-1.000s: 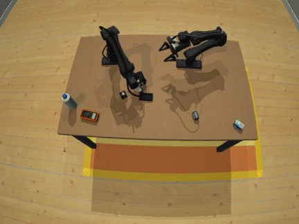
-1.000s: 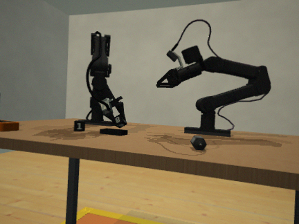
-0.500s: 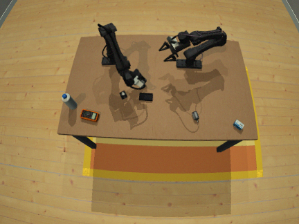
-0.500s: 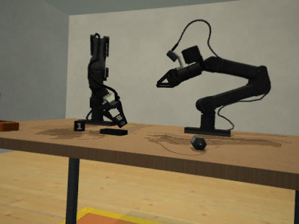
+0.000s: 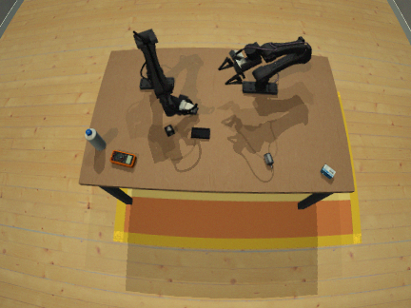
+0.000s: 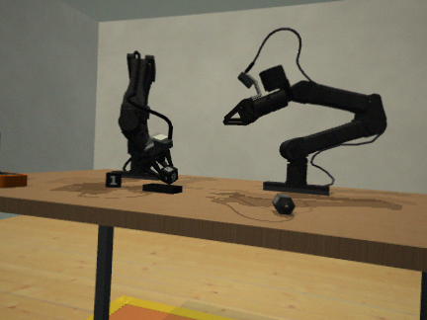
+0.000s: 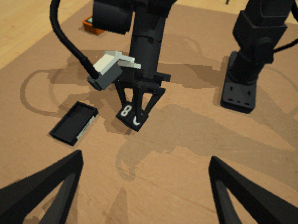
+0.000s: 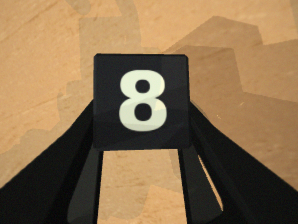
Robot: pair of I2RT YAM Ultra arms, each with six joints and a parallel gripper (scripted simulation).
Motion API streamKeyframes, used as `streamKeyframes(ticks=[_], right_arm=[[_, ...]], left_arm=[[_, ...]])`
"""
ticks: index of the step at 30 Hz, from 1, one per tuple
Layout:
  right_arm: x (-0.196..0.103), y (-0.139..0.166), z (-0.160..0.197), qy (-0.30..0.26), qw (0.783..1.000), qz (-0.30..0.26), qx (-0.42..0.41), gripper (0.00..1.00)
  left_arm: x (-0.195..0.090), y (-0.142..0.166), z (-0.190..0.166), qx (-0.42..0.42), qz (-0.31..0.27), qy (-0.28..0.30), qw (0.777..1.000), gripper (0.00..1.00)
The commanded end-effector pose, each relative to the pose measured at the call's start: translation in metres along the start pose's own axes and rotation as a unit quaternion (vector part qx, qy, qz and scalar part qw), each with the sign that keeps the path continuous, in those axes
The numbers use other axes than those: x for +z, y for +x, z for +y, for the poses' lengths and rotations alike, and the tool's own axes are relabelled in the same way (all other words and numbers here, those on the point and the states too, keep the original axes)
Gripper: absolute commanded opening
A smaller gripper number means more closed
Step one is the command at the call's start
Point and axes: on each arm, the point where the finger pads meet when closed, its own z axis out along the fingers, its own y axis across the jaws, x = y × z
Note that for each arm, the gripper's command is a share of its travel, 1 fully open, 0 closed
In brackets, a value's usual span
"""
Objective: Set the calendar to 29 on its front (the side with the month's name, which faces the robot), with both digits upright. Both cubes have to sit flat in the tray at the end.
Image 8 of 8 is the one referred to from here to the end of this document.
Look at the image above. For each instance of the black cube with number 8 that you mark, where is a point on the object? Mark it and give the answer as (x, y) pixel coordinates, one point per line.
(141, 102)

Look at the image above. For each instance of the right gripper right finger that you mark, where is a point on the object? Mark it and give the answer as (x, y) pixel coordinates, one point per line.
(249, 191)

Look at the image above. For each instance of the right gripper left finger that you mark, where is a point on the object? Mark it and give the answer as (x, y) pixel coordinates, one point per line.
(40, 193)

